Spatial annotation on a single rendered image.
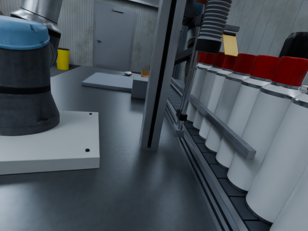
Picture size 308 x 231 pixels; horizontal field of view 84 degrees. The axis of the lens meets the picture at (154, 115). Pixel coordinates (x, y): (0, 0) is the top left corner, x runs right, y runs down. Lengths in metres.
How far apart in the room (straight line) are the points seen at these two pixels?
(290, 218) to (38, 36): 0.49
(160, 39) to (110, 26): 6.27
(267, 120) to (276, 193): 0.09
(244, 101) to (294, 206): 0.16
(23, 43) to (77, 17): 6.27
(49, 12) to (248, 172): 0.58
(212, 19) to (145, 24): 6.62
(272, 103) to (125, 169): 0.28
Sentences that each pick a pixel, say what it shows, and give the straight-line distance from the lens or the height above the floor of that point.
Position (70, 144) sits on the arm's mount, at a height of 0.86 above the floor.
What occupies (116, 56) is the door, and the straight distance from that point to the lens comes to 6.65.
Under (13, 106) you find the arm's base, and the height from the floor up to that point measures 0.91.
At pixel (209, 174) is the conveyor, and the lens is 0.33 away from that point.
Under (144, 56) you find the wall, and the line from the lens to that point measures 6.87.
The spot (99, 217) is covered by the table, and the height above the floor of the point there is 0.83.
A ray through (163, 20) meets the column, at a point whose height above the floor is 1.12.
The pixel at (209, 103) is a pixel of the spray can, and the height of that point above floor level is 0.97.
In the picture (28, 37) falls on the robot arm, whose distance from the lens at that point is 0.43.
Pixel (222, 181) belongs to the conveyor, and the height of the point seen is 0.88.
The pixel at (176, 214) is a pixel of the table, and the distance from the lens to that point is 0.32.
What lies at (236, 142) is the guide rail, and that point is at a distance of 0.29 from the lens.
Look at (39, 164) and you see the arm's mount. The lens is 0.37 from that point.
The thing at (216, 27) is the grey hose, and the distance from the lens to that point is 0.27.
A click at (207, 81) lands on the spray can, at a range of 0.45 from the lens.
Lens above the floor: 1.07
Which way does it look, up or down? 21 degrees down
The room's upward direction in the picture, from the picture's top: 10 degrees clockwise
